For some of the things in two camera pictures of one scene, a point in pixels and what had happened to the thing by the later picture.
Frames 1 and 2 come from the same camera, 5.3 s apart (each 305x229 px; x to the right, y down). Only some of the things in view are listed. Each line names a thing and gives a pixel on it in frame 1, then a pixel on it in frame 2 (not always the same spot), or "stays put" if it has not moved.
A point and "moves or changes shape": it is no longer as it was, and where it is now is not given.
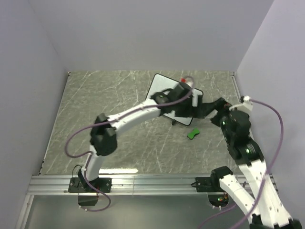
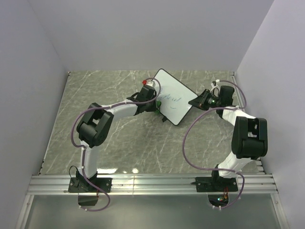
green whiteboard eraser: (191, 135) moves or changes shape
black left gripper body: (185, 109) -> (151, 106)
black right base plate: (208, 184) stays put
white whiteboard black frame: (160, 83) moves or changes shape
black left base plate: (80, 185) stays put
